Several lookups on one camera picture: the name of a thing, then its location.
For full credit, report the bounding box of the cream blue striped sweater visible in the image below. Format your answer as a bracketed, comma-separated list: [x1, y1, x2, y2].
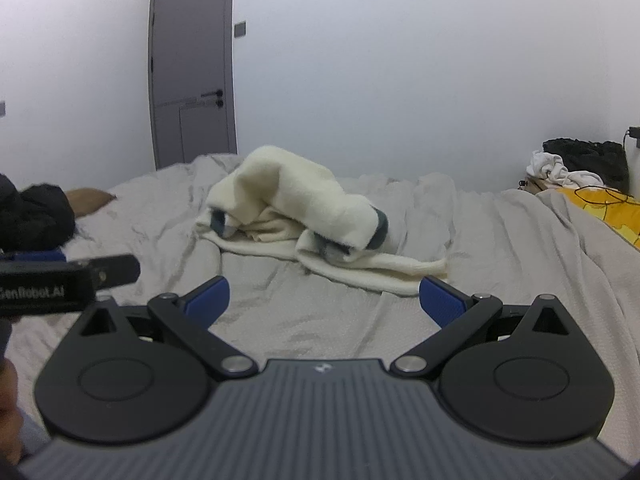
[195, 145, 447, 297]

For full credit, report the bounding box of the person's left hand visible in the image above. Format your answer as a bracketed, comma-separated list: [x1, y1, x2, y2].
[0, 359, 23, 465]

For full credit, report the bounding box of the black garment pile left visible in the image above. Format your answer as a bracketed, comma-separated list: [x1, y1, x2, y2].
[0, 174, 76, 252]

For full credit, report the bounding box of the brown pillow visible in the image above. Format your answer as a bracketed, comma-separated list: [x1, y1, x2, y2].
[65, 188, 116, 219]

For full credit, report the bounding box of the yellow printed pillow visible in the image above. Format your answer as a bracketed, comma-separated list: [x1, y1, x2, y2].
[558, 186, 640, 249]

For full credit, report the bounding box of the white crumpled cloth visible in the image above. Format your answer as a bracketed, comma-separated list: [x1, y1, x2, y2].
[526, 151, 604, 190]

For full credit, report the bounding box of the black fluffy garment right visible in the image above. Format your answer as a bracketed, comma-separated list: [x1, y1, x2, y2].
[542, 138, 630, 194]

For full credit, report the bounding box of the grey door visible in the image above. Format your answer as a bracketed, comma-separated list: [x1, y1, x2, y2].
[148, 0, 238, 169]

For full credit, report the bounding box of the black wall plug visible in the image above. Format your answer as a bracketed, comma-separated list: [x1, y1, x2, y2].
[627, 126, 640, 148]

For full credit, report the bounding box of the black door handle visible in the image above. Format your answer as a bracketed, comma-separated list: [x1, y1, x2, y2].
[201, 89, 224, 108]

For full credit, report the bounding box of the grey wall switch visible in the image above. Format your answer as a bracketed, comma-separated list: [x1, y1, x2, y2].
[233, 21, 247, 38]

